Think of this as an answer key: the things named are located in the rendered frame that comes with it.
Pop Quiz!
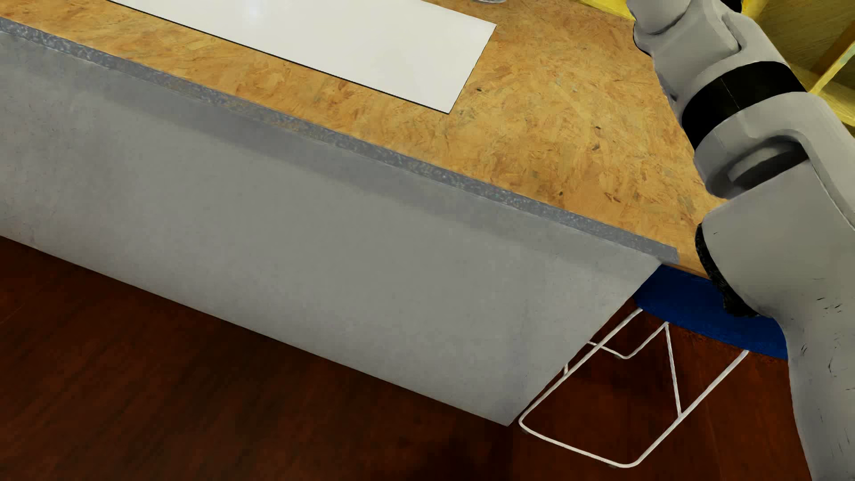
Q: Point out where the yellow wooden cabinet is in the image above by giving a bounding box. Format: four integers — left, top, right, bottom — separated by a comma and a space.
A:
580, 0, 855, 129

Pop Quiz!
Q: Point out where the grey kitchen island counter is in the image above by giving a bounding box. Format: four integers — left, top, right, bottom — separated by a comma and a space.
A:
0, 0, 729, 426

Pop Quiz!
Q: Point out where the white flat panel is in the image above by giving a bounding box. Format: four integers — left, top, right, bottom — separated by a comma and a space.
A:
110, 0, 498, 114

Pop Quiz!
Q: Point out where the white wire rack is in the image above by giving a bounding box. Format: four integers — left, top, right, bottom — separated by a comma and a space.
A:
518, 265, 789, 469

